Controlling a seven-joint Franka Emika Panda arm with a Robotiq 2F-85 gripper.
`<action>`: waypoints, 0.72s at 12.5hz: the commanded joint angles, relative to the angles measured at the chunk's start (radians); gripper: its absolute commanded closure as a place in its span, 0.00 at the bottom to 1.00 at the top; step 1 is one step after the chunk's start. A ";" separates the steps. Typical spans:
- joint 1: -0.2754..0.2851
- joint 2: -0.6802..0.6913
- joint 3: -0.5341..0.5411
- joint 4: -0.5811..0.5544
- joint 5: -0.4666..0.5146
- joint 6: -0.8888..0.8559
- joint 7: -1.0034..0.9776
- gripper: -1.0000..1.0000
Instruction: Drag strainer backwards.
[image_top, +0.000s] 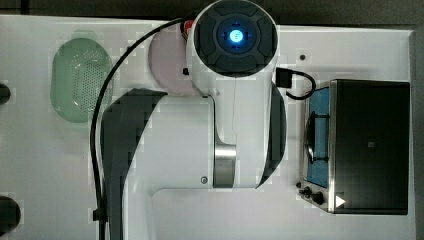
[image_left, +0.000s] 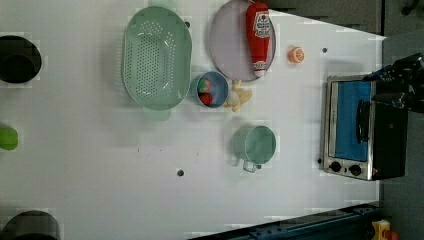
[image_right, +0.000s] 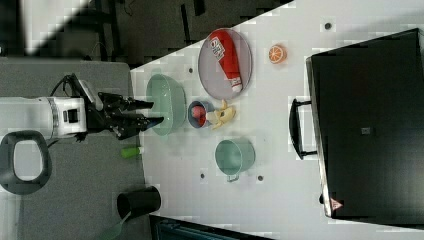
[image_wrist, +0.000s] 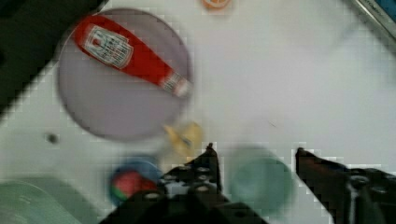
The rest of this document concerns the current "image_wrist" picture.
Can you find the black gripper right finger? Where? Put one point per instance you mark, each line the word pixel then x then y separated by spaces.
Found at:
pixel 350 195

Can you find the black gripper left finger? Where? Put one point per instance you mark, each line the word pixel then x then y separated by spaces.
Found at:
pixel 202 170

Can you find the green strainer bowl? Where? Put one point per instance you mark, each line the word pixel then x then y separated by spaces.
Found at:
pixel 44 200

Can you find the yellow toy banana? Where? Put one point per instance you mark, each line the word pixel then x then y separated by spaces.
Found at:
pixel 187 140

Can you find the green metal cup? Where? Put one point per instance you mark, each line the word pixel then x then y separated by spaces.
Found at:
pixel 261 180

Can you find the grey round plate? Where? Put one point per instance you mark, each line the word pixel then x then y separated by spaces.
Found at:
pixel 113 105

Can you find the red ketchup bottle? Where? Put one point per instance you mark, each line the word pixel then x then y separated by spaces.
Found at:
pixel 113 45

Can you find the toy orange slice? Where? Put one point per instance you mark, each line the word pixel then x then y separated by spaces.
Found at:
pixel 215 4

